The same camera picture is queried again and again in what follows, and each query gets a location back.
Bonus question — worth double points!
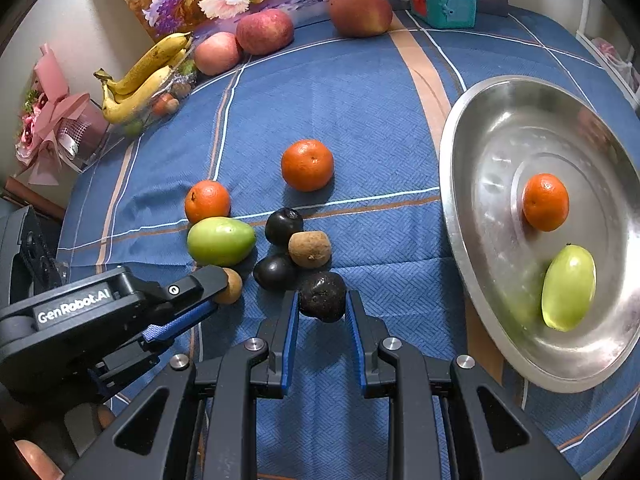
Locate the white metal cart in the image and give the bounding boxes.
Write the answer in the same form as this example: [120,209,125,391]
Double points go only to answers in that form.
[575,0,640,106]

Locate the orange tangerine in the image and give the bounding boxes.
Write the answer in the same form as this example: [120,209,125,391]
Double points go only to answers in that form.
[280,139,335,193]
[184,180,232,225]
[522,173,570,233]

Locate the yellow banana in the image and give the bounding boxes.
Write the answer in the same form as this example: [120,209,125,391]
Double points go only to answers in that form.
[94,32,193,96]
[102,65,173,125]

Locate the brown kiwi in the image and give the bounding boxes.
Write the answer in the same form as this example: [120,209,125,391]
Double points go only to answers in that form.
[212,267,244,306]
[288,230,332,268]

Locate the small orange-red fruit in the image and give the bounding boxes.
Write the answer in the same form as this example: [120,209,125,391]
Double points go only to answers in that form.
[152,95,180,117]

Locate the round steel plate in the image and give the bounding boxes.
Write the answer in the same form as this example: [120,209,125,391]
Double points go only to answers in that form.
[439,75,640,393]

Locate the black plastic object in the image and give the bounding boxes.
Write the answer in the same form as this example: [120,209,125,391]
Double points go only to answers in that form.
[0,205,63,306]

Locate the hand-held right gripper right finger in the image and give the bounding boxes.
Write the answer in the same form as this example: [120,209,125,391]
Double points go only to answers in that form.
[344,290,581,480]

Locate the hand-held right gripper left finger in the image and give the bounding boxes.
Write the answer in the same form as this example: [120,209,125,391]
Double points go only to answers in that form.
[65,290,301,480]

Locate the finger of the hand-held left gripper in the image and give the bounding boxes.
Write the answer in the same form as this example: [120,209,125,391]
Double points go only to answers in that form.
[125,265,229,320]
[89,301,222,392]

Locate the large dark red apple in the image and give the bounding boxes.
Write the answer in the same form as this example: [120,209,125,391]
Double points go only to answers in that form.
[329,0,394,38]

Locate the green mango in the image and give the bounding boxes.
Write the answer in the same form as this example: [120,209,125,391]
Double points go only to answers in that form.
[541,244,597,332]
[187,216,257,267]

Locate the dark purple plum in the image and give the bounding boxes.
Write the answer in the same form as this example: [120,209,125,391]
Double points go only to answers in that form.
[264,207,305,247]
[299,271,348,323]
[252,253,301,291]

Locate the person's left hand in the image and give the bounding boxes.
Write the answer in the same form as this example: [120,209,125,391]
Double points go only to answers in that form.
[14,404,119,480]

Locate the clear plastic fruit tray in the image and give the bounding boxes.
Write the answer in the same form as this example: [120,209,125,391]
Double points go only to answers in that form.
[120,60,201,136]

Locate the pink apple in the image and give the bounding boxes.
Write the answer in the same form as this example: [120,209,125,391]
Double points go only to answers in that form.
[194,32,243,76]

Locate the pink flower bouquet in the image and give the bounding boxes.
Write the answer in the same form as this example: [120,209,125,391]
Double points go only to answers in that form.
[15,42,108,186]

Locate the pink plastic bag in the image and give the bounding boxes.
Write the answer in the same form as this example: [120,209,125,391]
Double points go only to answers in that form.
[592,37,633,81]

